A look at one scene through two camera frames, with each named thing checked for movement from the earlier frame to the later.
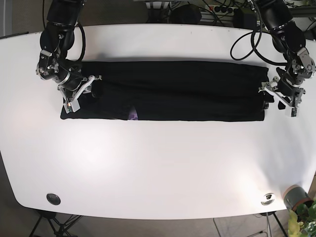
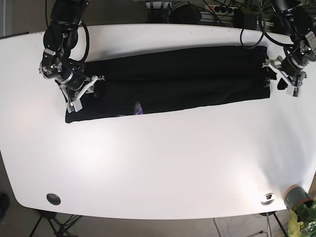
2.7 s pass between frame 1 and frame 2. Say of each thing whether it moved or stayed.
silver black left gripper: stayed
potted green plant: stayed
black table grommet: stayed
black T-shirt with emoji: moved
